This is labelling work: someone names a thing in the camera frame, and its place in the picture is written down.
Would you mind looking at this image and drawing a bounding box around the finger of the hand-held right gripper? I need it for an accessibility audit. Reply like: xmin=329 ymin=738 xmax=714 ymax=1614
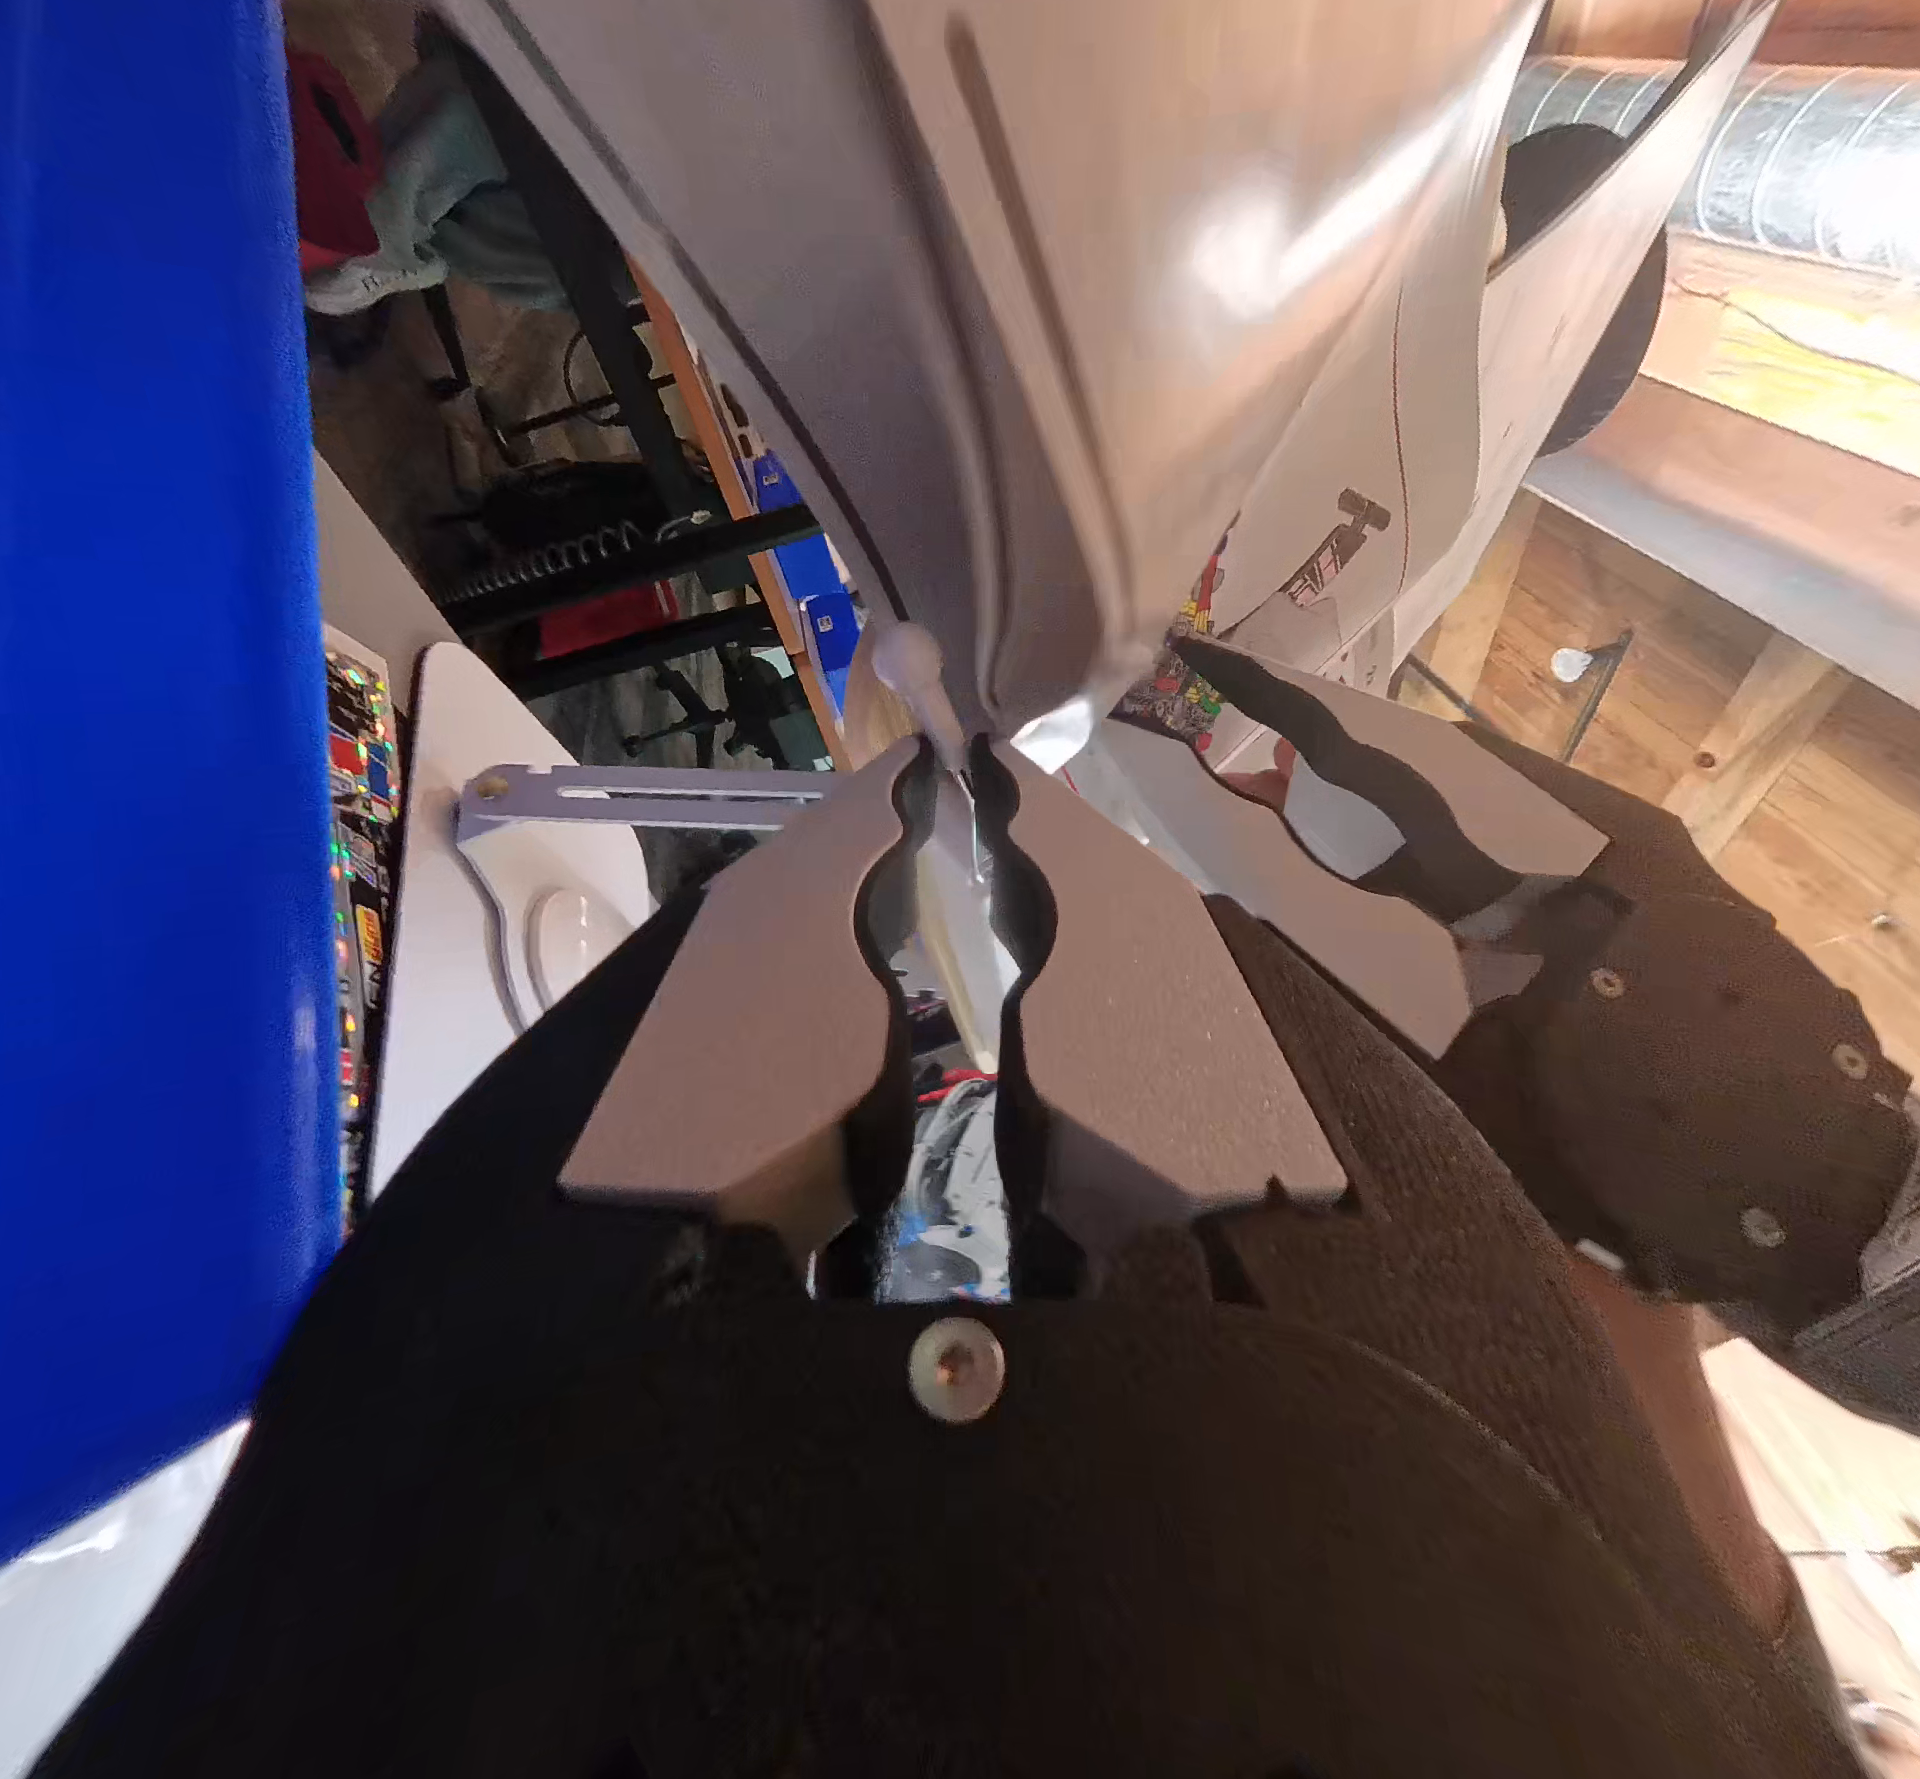
xmin=1167 ymin=632 xmax=1612 ymax=921
xmin=1102 ymin=721 xmax=1476 ymax=1065

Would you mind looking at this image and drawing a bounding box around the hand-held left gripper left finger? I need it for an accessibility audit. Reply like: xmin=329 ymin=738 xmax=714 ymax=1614
xmin=558 ymin=736 xmax=942 ymax=1259

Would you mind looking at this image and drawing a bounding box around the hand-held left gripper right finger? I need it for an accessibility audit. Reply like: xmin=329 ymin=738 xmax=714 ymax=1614
xmin=972 ymin=736 xmax=1350 ymax=1281

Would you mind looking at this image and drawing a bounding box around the white book stand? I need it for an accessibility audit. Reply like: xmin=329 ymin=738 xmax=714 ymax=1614
xmin=367 ymin=618 xmax=992 ymax=1203

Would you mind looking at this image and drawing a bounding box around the white instruction booklet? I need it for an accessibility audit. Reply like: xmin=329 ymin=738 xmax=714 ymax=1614
xmin=336 ymin=0 xmax=1786 ymax=777

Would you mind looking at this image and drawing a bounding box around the person's right forearm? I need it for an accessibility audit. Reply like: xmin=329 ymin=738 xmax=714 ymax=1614
xmin=1567 ymin=1261 xmax=1802 ymax=1655

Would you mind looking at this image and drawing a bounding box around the colourful sticker sheet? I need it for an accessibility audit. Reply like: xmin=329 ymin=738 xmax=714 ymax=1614
xmin=322 ymin=653 xmax=404 ymax=1218

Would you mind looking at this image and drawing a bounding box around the small blue storage bin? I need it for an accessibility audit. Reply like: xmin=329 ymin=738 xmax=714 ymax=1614
xmin=751 ymin=451 xmax=866 ymax=723

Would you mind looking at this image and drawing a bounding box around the wooden workbench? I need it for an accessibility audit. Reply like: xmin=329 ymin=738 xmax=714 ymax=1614
xmin=629 ymin=265 xmax=860 ymax=777

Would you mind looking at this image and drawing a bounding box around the black round lamp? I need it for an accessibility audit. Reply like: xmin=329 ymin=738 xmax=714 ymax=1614
xmin=1500 ymin=122 xmax=1670 ymax=461

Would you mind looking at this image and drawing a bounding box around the large blue parts bin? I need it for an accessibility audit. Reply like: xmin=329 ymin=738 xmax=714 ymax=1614
xmin=0 ymin=0 xmax=344 ymax=1564

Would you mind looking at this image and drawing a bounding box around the wall light bulb fixture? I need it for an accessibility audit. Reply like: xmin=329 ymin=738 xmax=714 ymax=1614
xmin=1545 ymin=628 xmax=1639 ymax=764

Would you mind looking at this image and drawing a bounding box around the silver ventilation duct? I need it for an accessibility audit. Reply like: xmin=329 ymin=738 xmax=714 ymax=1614
xmin=1500 ymin=52 xmax=1920 ymax=289

